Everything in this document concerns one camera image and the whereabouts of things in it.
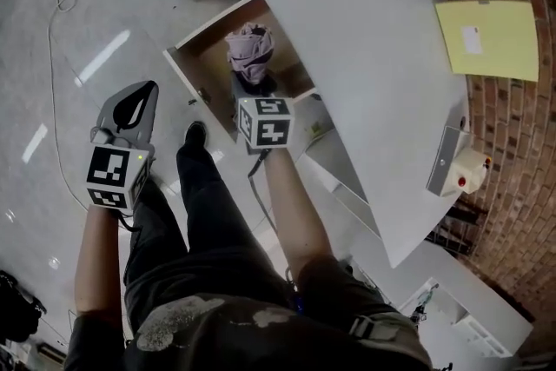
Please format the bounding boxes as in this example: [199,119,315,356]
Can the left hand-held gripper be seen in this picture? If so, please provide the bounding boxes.
[84,81,160,214]

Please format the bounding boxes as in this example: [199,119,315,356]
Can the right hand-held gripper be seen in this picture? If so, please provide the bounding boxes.
[230,71,297,156]

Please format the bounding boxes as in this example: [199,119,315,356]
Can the purple umbrella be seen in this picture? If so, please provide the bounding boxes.
[224,22,276,86]

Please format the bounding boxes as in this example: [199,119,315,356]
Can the white wood-lined drawer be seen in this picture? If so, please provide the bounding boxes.
[163,0,336,145]

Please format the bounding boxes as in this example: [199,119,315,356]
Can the person's right forearm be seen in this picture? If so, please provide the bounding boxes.
[261,149,336,275]

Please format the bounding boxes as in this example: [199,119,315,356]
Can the person's left forearm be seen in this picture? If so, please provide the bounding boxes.
[74,203,132,319]

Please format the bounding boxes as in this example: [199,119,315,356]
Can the white lower drawer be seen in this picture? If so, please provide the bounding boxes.
[294,92,384,241]

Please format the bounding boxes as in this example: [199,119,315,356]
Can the person's black shoe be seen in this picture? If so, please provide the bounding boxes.
[183,121,209,150]

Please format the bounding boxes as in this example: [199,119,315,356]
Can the person's black trousers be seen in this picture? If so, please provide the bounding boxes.
[122,133,305,334]

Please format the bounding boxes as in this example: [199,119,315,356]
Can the grey box with red button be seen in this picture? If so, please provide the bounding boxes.
[425,125,494,199]

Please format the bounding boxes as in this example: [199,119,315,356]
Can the person's dark patterned shirt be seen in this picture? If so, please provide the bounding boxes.
[63,254,436,371]

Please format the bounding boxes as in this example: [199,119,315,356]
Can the black metal rack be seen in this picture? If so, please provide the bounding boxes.
[427,203,488,258]

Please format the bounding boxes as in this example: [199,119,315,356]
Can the black bag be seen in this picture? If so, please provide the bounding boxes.
[0,270,48,345]

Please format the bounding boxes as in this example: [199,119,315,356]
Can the yellow envelope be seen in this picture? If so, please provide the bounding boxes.
[434,0,541,83]

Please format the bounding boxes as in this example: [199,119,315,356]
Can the white shelf unit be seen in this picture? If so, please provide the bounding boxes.
[350,240,534,358]

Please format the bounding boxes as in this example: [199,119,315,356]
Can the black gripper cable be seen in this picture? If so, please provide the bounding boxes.
[116,209,141,232]
[247,149,280,234]

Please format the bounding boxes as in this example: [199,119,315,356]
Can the white floor cable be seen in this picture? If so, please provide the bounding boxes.
[36,0,180,214]

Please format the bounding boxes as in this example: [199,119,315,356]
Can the grey strap buckle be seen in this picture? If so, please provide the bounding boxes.
[348,314,401,341]

